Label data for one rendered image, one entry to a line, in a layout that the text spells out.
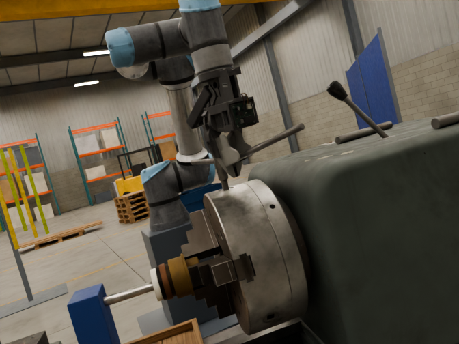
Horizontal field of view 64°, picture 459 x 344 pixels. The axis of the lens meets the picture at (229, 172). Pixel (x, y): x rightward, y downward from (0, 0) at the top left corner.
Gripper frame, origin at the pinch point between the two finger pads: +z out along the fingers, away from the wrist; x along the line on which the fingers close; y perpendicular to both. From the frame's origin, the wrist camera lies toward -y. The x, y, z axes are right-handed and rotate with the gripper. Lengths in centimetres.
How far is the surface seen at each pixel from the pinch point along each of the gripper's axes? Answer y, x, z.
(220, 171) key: -2.8, -0.9, -0.2
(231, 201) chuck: 1.7, -3.6, 5.4
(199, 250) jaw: -8.8, -7.1, 15.8
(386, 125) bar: 8, 52, 2
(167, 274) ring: -9.2, -16.0, 17.4
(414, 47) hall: -399, 1131, -57
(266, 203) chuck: 7.2, 0.6, 7.0
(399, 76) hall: -459, 1141, 14
